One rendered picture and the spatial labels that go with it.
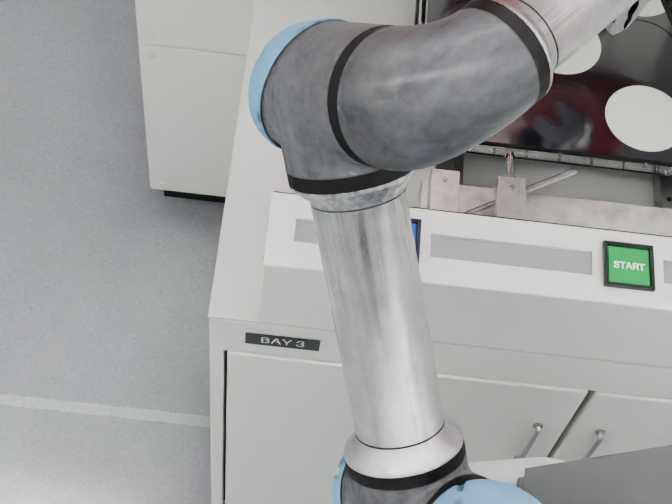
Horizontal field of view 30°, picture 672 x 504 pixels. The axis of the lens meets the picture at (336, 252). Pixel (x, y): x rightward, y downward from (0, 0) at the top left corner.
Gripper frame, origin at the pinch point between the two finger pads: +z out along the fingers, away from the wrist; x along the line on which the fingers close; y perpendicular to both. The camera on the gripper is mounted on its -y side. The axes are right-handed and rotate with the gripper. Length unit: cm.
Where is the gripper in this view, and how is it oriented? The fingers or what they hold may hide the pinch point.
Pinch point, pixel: (620, 29)
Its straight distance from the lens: 157.1
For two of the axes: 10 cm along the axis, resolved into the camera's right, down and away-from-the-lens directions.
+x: -7.9, 5.0, -3.5
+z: -0.8, 4.9, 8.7
